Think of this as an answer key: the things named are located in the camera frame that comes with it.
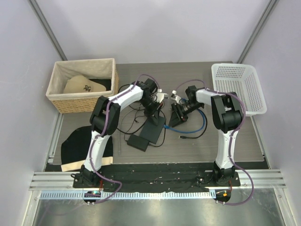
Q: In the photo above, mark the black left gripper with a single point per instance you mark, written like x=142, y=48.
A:
x=152, y=113

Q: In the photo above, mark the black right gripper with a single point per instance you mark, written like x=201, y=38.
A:
x=175, y=120

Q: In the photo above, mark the black network switch box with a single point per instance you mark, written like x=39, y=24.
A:
x=150, y=131

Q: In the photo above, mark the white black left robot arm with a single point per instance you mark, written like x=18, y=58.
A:
x=105, y=120

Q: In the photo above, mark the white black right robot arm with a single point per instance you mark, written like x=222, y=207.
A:
x=227, y=113

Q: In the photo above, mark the black power adapter brick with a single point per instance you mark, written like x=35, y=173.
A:
x=138, y=142

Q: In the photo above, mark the wicker basket with liner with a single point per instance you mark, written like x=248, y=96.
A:
x=102, y=71

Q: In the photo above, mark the white plastic perforated basket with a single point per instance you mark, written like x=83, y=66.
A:
x=243, y=80

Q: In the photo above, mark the beige cap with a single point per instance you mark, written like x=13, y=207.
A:
x=81, y=84

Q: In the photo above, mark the black cloth on board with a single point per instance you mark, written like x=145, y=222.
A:
x=86, y=144

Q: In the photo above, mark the wooden board with label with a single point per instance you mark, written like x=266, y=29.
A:
x=73, y=166

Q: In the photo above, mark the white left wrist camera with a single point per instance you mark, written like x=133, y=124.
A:
x=161, y=96

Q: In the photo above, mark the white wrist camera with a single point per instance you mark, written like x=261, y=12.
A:
x=175, y=97
x=161, y=96

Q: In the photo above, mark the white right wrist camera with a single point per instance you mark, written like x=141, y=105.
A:
x=175, y=97

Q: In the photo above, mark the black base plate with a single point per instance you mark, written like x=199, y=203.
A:
x=155, y=175

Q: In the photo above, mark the aluminium rail frame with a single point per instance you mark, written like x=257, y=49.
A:
x=59, y=185

